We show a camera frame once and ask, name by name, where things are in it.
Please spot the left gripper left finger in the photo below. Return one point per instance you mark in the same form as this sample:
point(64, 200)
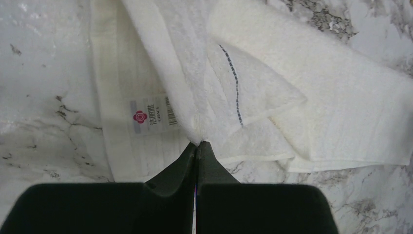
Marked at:
point(162, 205)

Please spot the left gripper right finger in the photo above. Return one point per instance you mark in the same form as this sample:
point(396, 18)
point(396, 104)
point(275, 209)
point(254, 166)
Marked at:
point(226, 206)

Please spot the white towel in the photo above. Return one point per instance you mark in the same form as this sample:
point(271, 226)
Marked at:
point(251, 80)

